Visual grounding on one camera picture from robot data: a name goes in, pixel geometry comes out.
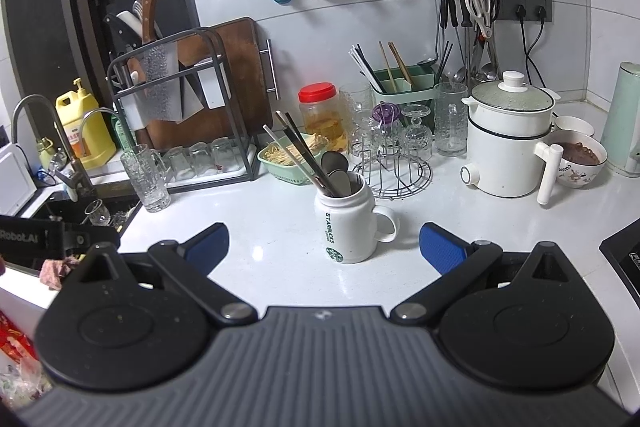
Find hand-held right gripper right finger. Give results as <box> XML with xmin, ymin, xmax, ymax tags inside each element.
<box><xmin>391</xmin><ymin>223</ymin><xmax>576</xmax><ymax>327</ymax></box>

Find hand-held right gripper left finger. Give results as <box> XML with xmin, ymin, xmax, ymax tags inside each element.
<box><xmin>70</xmin><ymin>223</ymin><xmax>256</xmax><ymax>327</ymax></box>

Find white mug with green logo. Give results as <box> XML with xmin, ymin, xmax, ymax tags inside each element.
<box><xmin>314</xmin><ymin>172</ymin><xmax>400</xmax><ymax>265</ymax></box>

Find white ceramic spoon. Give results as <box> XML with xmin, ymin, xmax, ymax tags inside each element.
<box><xmin>327</xmin><ymin>171</ymin><xmax>354</xmax><ymax>198</ymax></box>

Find metal spoon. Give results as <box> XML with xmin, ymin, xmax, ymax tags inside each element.
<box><xmin>321</xmin><ymin>151</ymin><xmax>351</xmax><ymax>175</ymax></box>

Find black chopstick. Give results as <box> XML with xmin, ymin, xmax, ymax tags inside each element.
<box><xmin>275</xmin><ymin>110</ymin><xmax>335</xmax><ymax>196</ymax></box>

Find hanging kitchen utensils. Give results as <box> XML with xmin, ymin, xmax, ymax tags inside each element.
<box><xmin>435</xmin><ymin>0</ymin><xmax>502</xmax><ymax>86</ymax></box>

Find pink rag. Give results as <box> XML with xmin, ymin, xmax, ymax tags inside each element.
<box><xmin>40</xmin><ymin>257</ymin><xmax>84</xmax><ymax>292</ymax></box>

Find white box appliance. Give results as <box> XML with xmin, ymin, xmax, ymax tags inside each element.
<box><xmin>0</xmin><ymin>142</ymin><xmax>39</xmax><ymax>219</ymax></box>

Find clear wine glass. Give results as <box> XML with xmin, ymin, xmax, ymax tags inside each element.
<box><xmin>84</xmin><ymin>199</ymin><xmax>112</xmax><ymax>228</ymax></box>

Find white drip tray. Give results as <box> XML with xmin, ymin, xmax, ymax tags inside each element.
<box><xmin>160</xmin><ymin>156</ymin><xmax>252</xmax><ymax>188</ymax></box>

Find small clear glass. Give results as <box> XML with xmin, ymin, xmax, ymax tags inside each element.
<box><xmin>162</xmin><ymin>146</ymin><xmax>191</xmax><ymax>180</ymax></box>
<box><xmin>187</xmin><ymin>142</ymin><xmax>214</xmax><ymax>178</ymax></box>
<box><xmin>210</xmin><ymin>137</ymin><xmax>244</xmax><ymax>174</ymax></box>

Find dark grey faucet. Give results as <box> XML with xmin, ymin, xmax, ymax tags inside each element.
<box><xmin>11</xmin><ymin>94</ymin><xmax>99</xmax><ymax>204</ymax></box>

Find tall textured glass mug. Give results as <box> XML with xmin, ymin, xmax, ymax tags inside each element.
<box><xmin>120</xmin><ymin>144</ymin><xmax>172</xmax><ymax>214</ymax></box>

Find black sink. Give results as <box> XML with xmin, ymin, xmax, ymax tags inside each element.
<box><xmin>25</xmin><ymin>184</ymin><xmax>144</xmax><ymax>259</ymax></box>

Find black metal rack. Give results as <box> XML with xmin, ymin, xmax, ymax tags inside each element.
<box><xmin>106</xmin><ymin>27</ymin><xmax>262</xmax><ymax>196</ymax></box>

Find red plastic bag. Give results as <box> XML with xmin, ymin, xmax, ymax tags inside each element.
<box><xmin>0</xmin><ymin>311</ymin><xmax>53</xmax><ymax>410</ymax></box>

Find green plastic basket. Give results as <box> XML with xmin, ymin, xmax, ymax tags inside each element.
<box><xmin>257</xmin><ymin>142</ymin><xmax>332</xmax><ymax>186</ymax></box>

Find white electric pot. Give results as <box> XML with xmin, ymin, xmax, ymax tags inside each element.
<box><xmin>460</xmin><ymin>71</ymin><xmax>566</xmax><ymax>208</ymax></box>

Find crystal goblet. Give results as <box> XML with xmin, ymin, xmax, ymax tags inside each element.
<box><xmin>402</xmin><ymin>104</ymin><xmax>434</xmax><ymax>161</ymax></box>

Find yellow detergent bottle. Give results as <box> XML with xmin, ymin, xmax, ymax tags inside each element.
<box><xmin>54</xmin><ymin>78</ymin><xmax>117</xmax><ymax>171</ymax></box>

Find enoki mushrooms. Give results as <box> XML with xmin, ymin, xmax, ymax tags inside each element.
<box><xmin>264</xmin><ymin>134</ymin><xmax>326</xmax><ymax>166</ymax></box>

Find wide textured glass mug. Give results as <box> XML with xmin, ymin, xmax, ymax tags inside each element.
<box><xmin>433</xmin><ymin>82</ymin><xmax>469</xmax><ymax>158</ymax></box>

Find green soap bottle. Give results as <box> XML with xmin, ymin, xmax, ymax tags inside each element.
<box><xmin>111</xmin><ymin>112</ymin><xmax>134</xmax><ymax>154</ymax></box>

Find patterned ceramic bowl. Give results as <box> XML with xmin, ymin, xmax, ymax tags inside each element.
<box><xmin>547</xmin><ymin>130</ymin><xmax>609</xmax><ymax>189</ymax></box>

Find textured glass pitcher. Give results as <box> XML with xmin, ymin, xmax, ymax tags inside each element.
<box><xmin>339</xmin><ymin>82</ymin><xmax>375</xmax><ymax>148</ymax></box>

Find green utensil holder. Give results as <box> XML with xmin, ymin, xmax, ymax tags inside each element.
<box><xmin>372</xmin><ymin>66</ymin><xmax>436</xmax><ymax>108</ymax></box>

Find white-knobbed pot lid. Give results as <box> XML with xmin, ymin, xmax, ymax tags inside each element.
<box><xmin>470</xmin><ymin>71</ymin><xmax>557</xmax><ymax>114</ymax></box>

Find patterned steel cleaver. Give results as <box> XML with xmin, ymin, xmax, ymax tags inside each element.
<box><xmin>127</xmin><ymin>0</ymin><xmax>182</xmax><ymax>126</ymax></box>

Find wooden cutting board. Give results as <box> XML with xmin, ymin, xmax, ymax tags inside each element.
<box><xmin>132</xmin><ymin>18</ymin><xmax>280</xmax><ymax>151</ymax></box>

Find red-lidded plastic jar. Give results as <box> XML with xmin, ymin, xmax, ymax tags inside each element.
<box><xmin>298</xmin><ymin>83</ymin><xmax>348</xmax><ymax>154</ymax></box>

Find plain white bowl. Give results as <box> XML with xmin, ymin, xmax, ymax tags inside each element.
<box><xmin>552</xmin><ymin>114</ymin><xmax>596</xmax><ymax>139</ymax></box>

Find black induction cooker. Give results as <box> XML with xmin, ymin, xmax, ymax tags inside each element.
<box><xmin>599</xmin><ymin>219</ymin><xmax>640</xmax><ymax>304</ymax></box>

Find bunch of chopsticks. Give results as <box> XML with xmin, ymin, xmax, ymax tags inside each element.
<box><xmin>349</xmin><ymin>41</ymin><xmax>416</xmax><ymax>94</ymax></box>

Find mint green kettle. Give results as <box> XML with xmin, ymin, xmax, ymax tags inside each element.
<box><xmin>599</xmin><ymin>62</ymin><xmax>640</xmax><ymax>178</ymax></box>

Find black power strip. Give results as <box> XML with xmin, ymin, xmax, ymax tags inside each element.
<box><xmin>487</xmin><ymin>0</ymin><xmax>554</xmax><ymax>24</ymax></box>

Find wire glass rack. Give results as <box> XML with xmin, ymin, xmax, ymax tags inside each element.
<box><xmin>350</xmin><ymin>142</ymin><xmax>434</xmax><ymax>199</ymax></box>

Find black power cable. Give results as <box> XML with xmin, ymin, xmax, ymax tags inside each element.
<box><xmin>517</xmin><ymin>6</ymin><xmax>548</xmax><ymax>80</ymax></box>

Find white-handled scissors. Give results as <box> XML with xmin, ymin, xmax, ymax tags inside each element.
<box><xmin>465</xmin><ymin>0</ymin><xmax>496</xmax><ymax>39</ymax></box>

